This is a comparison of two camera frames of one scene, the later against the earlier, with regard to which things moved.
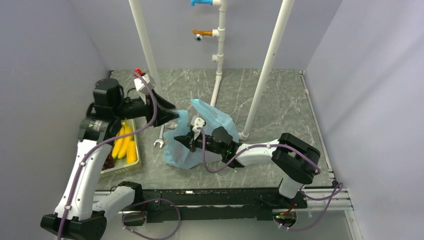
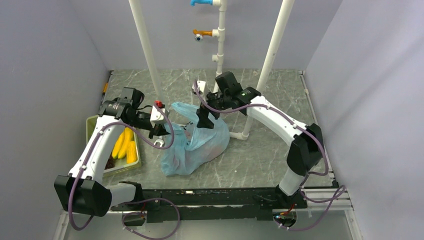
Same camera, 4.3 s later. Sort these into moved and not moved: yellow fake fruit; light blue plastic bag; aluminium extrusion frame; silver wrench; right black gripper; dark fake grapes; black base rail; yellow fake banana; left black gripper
Moved: light blue plastic bag; right black gripper; left black gripper
Not moved: aluminium extrusion frame; yellow fake fruit; black base rail; dark fake grapes; yellow fake banana; silver wrench
